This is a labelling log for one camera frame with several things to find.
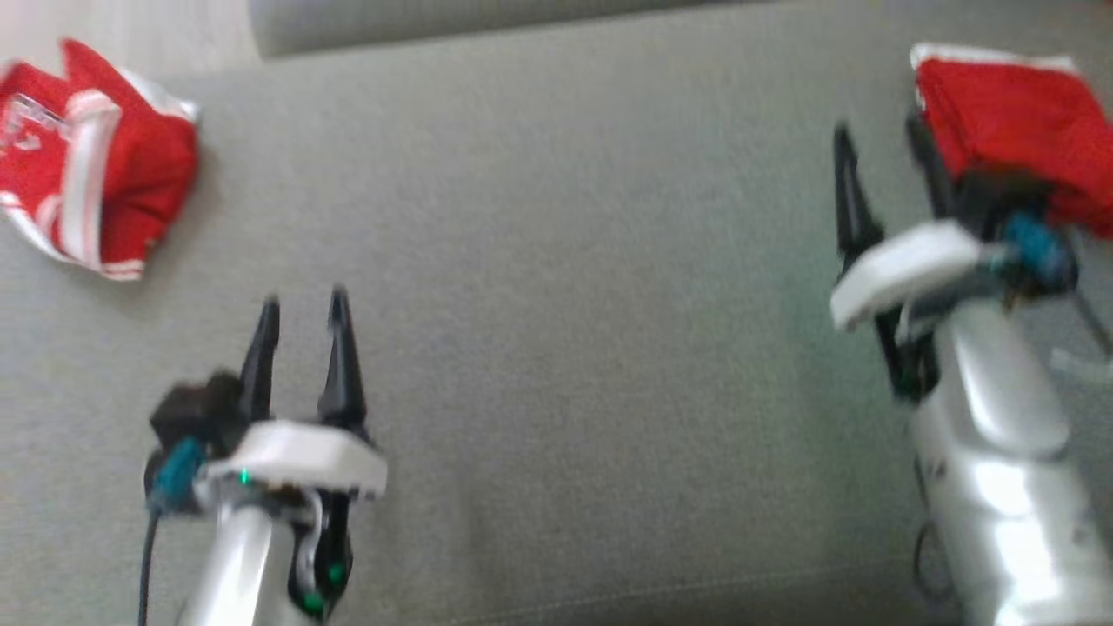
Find red shorts with white trim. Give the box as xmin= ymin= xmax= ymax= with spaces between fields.
xmin=910 ymin=43 xmax=1113 ymax=241

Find red jersey with white print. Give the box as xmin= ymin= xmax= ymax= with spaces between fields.
xmin=0 ymin=38 xmax=200 ymax=282

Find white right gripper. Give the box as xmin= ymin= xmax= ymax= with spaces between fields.
xmin=830 ymin=111 xmax=994 ymax=333

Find left cable with teal plug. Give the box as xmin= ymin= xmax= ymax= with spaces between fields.
xmin=137 ymin=436 xmax=210 ymax=626

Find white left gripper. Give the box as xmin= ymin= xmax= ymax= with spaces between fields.
xmin=195 ymin=287 xmax=389 ymax=502

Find cable with teal plug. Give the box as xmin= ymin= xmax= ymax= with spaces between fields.
xmin=137 ymin=436 xmax=210 ymax=626
xmin=994 ymin=211 xmax=1113 ymax=353

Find grey sofa seat cushion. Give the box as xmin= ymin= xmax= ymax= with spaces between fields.
xmin=0 ymin=0 xmax=1113 ymax=626

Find right cable with teal plug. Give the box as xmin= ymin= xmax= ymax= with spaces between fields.
xmin=994 ymin=211 xmax=1113 ymax=353

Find grey sofa back cushion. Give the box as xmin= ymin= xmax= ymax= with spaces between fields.
xmin=248 ymin=0 xmax=783 ymax=59

